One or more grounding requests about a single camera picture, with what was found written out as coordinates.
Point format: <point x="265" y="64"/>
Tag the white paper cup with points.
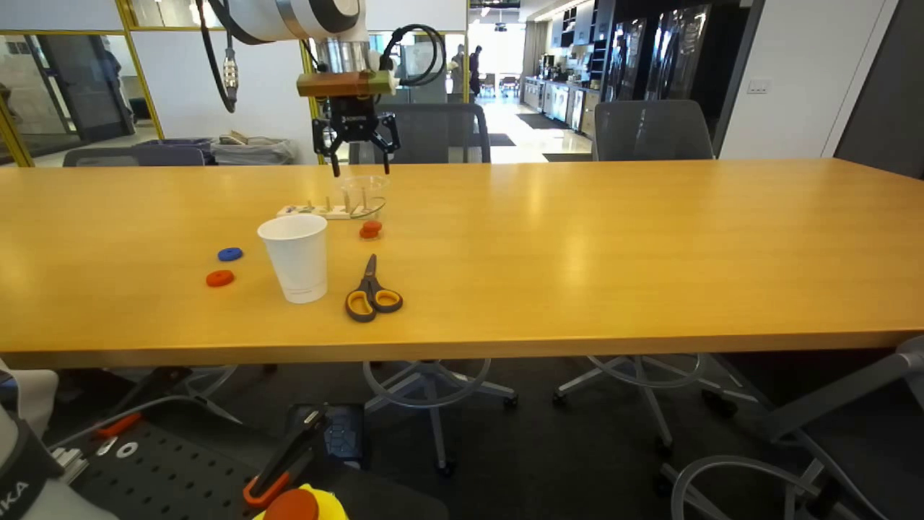
<point x="297" y="265"/>

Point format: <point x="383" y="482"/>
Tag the orange disc with hole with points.
<point x="372" y="226"/>
<point x="220" y="278"/>

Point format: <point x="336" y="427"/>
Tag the small orange clip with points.
<point x="118" y="427"/>

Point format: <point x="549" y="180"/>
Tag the yellow red emergency stop button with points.
<point x="300" y="505"/>

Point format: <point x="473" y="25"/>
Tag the person in dark clothes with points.
<point x="474" y="67"/>

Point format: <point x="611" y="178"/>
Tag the transparent plastic cup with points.
<point x="354" y="197"/>

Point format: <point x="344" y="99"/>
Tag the dark glass door cabinet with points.
<point x="675" y="48"/>

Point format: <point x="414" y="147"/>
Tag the grey mesh office chair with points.
<point x="430" y="132"/>
<point x="653" y="129"/>

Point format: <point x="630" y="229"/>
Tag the dark office chair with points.
<point x="847" y="394"/>

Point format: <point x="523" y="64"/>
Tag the yellow frame glass partition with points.
<point x="138" y="77"/>

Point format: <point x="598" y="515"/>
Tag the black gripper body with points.
<point x="357" y="118"/>

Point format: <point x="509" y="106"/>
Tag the blue rectangular panel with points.
<point x="343" y="435"/>

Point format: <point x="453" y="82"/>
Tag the blue disc with hole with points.
<point x="229" y="255"/>

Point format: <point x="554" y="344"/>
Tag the grey low office chair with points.
<point x="145" y="152"/>

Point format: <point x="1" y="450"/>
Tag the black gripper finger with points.
<point x="328" y="134"/>
<point x="388" y="134"/>

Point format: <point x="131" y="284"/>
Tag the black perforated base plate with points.
<point x="193" y="472"/>

